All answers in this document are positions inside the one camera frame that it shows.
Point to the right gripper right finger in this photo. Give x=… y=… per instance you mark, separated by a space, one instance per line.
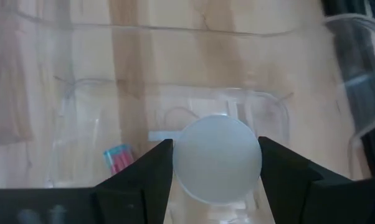
x=299 y=199

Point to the large orange pill bottle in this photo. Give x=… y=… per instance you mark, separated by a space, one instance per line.
x=217 y=158

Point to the black aluminium table frame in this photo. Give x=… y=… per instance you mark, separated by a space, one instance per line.
x=355 y=81

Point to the pink and blue small item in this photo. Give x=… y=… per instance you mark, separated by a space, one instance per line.
x=120 y=160

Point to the clear plastic bin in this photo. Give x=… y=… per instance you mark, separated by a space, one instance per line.
x=81 y=124

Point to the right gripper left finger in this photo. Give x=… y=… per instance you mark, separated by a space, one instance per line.
x=137 y=193

